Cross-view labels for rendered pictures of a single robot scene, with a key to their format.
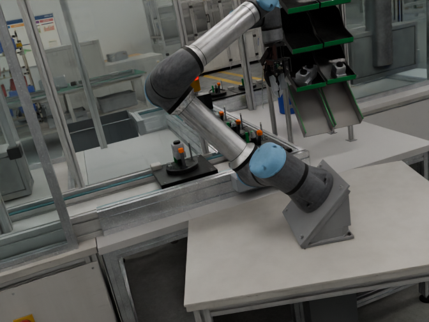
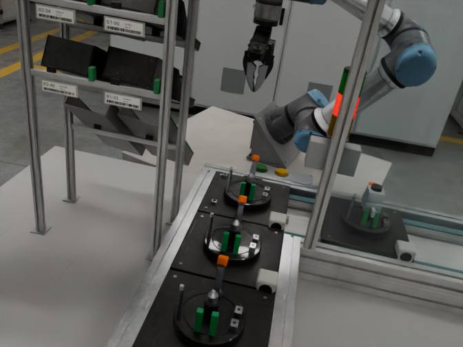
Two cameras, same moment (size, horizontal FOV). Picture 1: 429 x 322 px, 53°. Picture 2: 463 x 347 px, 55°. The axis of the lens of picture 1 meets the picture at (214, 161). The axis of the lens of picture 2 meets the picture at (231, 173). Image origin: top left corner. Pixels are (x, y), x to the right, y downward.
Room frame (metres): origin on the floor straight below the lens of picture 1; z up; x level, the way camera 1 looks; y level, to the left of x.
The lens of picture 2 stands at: (2.86, 0.17, 1.64)
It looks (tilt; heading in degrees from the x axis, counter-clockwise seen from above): 28 degrees down; 201
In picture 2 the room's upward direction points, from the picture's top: 9 degrees clockwise
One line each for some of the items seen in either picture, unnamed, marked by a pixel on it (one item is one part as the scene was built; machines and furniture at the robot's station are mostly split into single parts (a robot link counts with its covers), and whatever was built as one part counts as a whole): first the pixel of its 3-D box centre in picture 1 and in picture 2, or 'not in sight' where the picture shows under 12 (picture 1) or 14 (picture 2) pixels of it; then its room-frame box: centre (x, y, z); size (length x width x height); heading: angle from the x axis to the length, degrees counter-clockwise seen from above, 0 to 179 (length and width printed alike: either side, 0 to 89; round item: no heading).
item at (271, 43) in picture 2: (276, 58); (262, 40); (1.60, -0.30, 1.37); 0.09 x 0.08 x 0.12; 15
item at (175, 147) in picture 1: (177, 148); not in sight; (1.73, 0.14, 1.06); 0.08 x 0.04 x 0.07; 16
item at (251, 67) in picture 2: (283, 85); (251, 74); (1.61, -0.31, 1.27); 0.06 x 0.03 x 0.09; 15
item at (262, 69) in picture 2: (276, 87); (261, 76); (1.60, -0.28, 1.27); 0.06 x 0.03 x 0.09; 15
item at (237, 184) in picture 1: (258, 176); (280, 181); (1.58, -0.16, 0.93); 0.21 x 0.07 x 0.06; 105
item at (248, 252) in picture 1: (316, 220); (265, 160); (1.30, -0.31, 0.84); 0.90 x 0.70 x 0.03; 88
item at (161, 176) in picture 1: (182, 170); not in sight; (1.72, 0.14, 0.96); 0.24 x 0.24 x 0.02; 15
